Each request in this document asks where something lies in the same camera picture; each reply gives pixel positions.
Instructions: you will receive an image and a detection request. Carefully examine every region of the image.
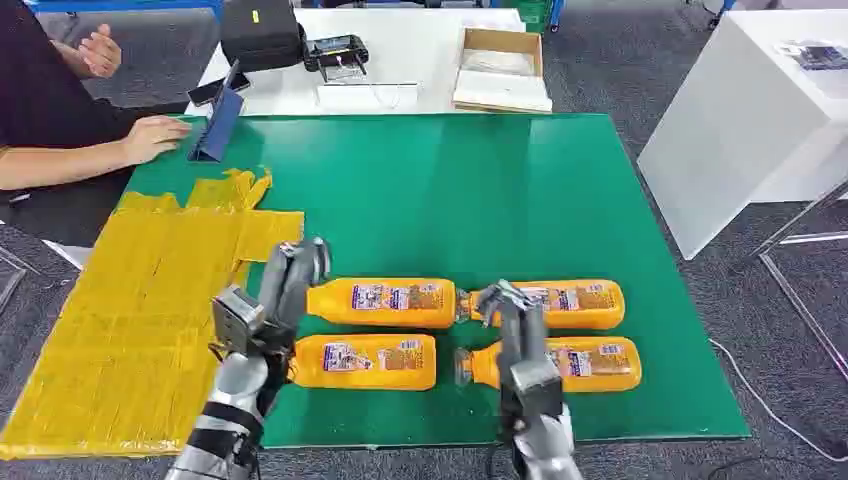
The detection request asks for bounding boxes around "blue shelving rack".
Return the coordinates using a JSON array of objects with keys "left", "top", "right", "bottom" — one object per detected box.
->
[{"left": 25, "top": 0, "right": 225, "bottom": 20}]

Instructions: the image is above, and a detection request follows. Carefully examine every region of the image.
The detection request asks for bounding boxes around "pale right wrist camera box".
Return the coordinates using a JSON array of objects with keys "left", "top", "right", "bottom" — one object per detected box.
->
[{"left": 508, "top": 360, "right": 565, "bottom": 400}]

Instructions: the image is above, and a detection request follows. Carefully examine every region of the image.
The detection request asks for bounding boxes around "green mat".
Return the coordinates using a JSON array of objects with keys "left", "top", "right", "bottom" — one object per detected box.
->
[{"left": 116, "top": 112, "right": 752, "bottom": 450}]

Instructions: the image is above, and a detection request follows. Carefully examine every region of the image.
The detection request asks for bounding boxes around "orange drink bottle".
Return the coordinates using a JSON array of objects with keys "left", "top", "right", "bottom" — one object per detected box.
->
[
  {"left": 456, "top": 278, "right": 627, "bottom": 332},
  {"left": 453, "top": 336, "right": 643, "bottom": 395},
  {"left": 288, "top": 333, "right": 439, "bottom": 393},
  {"left": 305, "top": 277, "right": 459, "bottom": 331}
]

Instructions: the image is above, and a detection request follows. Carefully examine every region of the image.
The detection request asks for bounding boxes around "white cabinet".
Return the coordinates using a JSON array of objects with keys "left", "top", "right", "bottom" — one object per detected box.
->
[{"left": 636, "top": 8, "right": 848, "bottom": 262}]

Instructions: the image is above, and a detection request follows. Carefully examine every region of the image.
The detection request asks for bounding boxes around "black handheld controller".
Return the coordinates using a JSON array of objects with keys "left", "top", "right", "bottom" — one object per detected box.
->
[{"left": 302, "top": 33, "right": 371, "bottom": 83}]

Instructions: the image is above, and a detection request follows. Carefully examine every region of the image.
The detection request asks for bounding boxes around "dark device on cabinet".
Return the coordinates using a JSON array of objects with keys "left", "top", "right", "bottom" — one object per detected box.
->
[{"left": 773, "top": 38, "right": 848, "bottom": 72}]

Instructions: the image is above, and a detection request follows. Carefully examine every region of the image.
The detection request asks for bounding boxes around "white cable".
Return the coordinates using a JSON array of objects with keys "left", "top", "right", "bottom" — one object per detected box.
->
[{"left": 708, "top": 338, "right": 848, "bottom": 464}]

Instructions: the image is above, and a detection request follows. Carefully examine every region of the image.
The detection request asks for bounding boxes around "white foam board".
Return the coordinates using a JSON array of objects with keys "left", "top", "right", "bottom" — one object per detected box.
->
[{"left": 453, "top": 68, "right": 554, "bottom": 114}]

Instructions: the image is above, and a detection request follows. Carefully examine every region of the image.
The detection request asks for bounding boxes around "person's left hand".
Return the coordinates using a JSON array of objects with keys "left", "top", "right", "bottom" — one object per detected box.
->
[{"left": 77, "top": 23, "right": 124, "bottom": 80}]

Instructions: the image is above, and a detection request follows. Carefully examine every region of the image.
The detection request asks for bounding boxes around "clear plastic bag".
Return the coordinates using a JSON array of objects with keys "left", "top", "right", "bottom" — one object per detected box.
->
[{"left": 460, "top": 48, "right": 536, "bottom": 77}]

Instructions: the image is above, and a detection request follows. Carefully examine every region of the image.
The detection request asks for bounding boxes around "green crate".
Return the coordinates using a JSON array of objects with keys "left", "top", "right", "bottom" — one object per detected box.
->
[{"left": 508, "top": 0, "right": 555, "bottom": 32}]

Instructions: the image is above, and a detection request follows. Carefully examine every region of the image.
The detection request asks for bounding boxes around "white table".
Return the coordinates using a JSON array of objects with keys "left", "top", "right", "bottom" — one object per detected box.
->
[{"left": 184, "top": 6, "right": 528, "bottom": 119}]

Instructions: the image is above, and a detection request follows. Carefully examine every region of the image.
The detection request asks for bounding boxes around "black smartphone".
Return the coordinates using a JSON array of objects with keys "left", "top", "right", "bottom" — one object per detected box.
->
[{"left": 186, "top": 71, "right": 252, "bottom": 108}]

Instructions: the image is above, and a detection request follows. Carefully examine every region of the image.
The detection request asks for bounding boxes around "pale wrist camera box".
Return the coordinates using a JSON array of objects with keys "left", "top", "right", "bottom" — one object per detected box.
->
[
  {"left": 508, "top": 360, "right": 565, "bottom": 400},
  {"left": 211, "top": 285, "right": 267, "bottom": 357}
]

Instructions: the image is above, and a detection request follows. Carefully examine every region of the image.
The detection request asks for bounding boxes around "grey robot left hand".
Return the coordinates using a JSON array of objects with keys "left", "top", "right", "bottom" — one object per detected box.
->
[{"left": 254, "top": 237, "right": 333, "bottom": 359}]

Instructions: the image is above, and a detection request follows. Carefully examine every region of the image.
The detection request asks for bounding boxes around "clear plastic stand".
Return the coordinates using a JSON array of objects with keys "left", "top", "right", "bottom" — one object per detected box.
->
[{"left": 315, "top": 62, "right": 421, "bottom": 112}]

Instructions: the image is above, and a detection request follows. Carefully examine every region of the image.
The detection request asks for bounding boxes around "person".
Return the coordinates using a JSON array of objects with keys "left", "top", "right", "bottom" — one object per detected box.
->
[{"left": 0, "top": 0, "right": 195, "bottom": 250}]

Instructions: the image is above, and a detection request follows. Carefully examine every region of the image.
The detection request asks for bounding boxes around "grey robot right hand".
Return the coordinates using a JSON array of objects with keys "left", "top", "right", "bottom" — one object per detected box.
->
[{"left": 473, "top": 279, "right": 566, "bottom": 407}]

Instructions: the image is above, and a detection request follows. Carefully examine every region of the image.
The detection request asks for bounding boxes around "black bag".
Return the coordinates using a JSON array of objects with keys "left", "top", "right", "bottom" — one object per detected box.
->
[{"left": 219, "top": 0, "right": 307, "bottom": 74}]

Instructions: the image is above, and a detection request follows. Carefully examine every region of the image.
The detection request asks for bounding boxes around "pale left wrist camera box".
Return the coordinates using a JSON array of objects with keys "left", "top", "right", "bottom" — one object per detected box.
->
[{"left": 211, "top": 285, "right": 267, "bottom": 357}]

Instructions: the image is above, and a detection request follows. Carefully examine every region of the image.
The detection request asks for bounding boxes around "person's right hand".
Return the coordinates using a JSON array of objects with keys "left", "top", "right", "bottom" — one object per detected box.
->
[{"left": 120, "top": 115, "right": 194, "bottom": 168}]

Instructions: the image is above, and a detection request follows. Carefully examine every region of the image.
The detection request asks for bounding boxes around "tablet in blue case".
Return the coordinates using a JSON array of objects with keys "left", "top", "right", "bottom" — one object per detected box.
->
[{"left": 186, "top": 59, "right": 246, "bottom": 164}]

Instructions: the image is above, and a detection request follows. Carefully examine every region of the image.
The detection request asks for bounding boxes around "metal frame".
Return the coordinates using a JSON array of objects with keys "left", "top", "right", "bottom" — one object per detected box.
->
[{"left": 747, "top": 184, "right": 848, "bottom": 382}]

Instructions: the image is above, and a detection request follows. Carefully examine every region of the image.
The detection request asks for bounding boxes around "brown cardboard box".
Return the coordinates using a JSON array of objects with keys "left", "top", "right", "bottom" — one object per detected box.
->
[{"left": 452, "top": 27, "right": 554, "bottom": 115}]

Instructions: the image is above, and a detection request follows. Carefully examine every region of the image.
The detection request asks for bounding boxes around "yellow sheet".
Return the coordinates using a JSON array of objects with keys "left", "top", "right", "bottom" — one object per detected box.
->
[{"left": 0, "top": 165, "right": 306, "bottom": 462}]

